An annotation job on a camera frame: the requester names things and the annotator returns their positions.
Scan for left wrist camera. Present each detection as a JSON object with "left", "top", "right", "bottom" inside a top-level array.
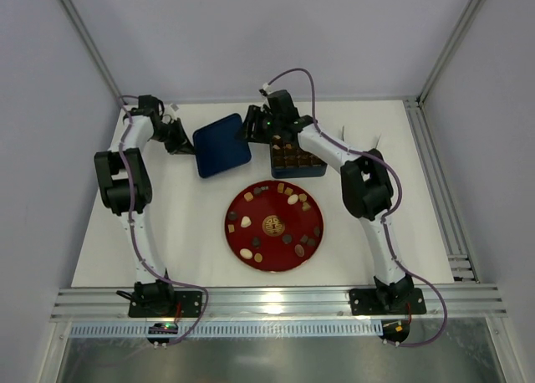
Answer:
[{"left": 163, "top": 103, "right": 180, "bottom": 124}]

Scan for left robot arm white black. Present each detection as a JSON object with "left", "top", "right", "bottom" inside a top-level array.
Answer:
[{"left": 94, "top": 94, "right": 202, "bottom": 320}]

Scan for white swirl oval chocolate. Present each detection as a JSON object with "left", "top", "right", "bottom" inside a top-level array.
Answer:
[{"left": 240, "top": 248, "right": 252, "bottom": 259}]

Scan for red round plate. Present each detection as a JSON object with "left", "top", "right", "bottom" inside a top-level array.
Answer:
[{"left": 224, "top": 180, "right": 325, "bottom": 273}]

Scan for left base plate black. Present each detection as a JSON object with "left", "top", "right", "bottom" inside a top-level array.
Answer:
[{"left": 128, "top": 290, "right": 202, "bottom": 319}]

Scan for brown oval chocolate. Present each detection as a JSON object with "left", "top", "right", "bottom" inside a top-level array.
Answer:
[{"left": 294, "top": 244, "right": 305, "bottom": 258}]

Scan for white slotted cable duct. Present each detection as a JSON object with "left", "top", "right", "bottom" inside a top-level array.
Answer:
[{"left": 69, "top": 319, "right": 383, "bottom": 340}]

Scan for white shell chocolate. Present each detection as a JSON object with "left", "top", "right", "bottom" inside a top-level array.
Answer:
[{"left": 241, "top": 216, "right": 252, "bottom": 228}]

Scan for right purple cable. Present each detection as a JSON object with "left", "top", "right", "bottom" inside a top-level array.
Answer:
[{"left": 258, "top": 67, "right": 449, "bottom": 349}]

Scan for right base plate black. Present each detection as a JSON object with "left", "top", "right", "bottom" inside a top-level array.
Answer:
[{"left": 349, "top": 289, "right": 427, "bottom": 316}]

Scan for base plate black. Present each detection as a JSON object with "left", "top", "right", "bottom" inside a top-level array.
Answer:
[
  {"left": 349, "top": 289, "right": 427, "bottom": 316},
  {"left": 128, "top": 290, "right": 202, "bottom": 319}
]

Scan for metal tongs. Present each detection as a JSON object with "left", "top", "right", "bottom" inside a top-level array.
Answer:
[{"left": 340, "top": 125, "right": 381, "bottom": 151}]

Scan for blue tin lid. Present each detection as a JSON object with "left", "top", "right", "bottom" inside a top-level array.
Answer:
[{"left": 193, "top": 113, "right": 252, "bottom": 179}]

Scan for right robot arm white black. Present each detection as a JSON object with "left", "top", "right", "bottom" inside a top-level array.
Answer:
[{"left": 237, "top": 87, "right": 415, "bottom": 314}]

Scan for blue chocolate box with tray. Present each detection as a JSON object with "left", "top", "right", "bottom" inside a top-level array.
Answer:
[{"left": 270, "top": 135, "right": 327, "bottom": 179}]

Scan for aluminium mounting rail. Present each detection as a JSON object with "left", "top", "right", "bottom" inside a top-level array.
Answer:
[{"left": 50, "top": 283, "right": 507, "bottom": 322}]

